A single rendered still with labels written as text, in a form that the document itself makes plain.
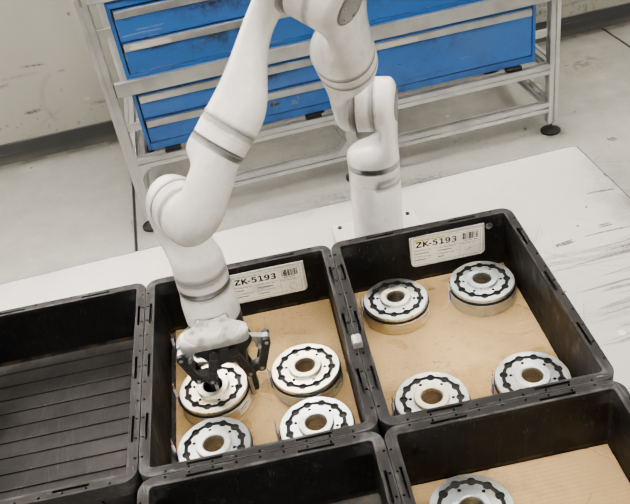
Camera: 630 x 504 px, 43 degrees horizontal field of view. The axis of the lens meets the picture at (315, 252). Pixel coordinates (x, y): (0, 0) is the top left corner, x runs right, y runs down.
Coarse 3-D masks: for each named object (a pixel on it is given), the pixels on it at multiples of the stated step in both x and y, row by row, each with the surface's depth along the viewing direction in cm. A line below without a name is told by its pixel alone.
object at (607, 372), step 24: (480, 216) 129; (504, 216) 129; (360, 240) 129; (528, 240) 123; (336, 264) 125; (552, 288) 113; (576, 312) 108; (600, 360) 101; (552, 384) 99; (576, 384) 98; (384, 408) 100; (432, 408) 99; (456, 408) 98; (384, 432) 99
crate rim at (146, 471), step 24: (240, 264) 129; (264, 264) 128; (336, 288) 120; (144, 336) 118; (144, 360) 114; (360, 360) 107; (144, 384) 110; (360, 384) 106; (144, 408) 106; (144, 432) 102; (336, 432) 98; (360, 432) 97; (144, 456) 99; (216, 456) 98; (240, 456) 97; (144, 480) 98
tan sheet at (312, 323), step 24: (264, 312) 134; (288, 312) 133; (312, 312) 132; (288, 336) 128; (312, 336) 127; (336, 336) 126; (264, 384) 120; (264, 408) 116; (288, 408) 116; (264, 432) 113
